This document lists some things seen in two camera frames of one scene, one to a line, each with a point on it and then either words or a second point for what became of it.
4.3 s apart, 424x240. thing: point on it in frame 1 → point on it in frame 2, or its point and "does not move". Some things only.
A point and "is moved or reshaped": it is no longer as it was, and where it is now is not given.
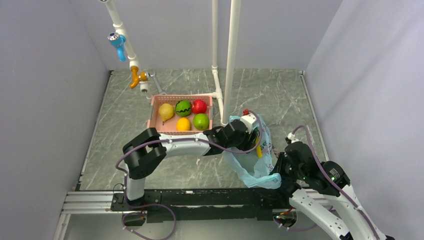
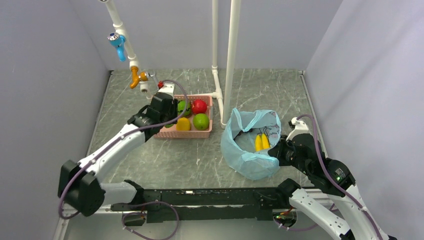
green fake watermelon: x=183 y=108 does not move
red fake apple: x=199 y=106 does not move
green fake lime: x=201 y=122 does not move
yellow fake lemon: x=183 y=124 does not move
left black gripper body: x=242 y=143 → x=172 y=113
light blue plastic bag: x=250 y=168 is moved or reshaped
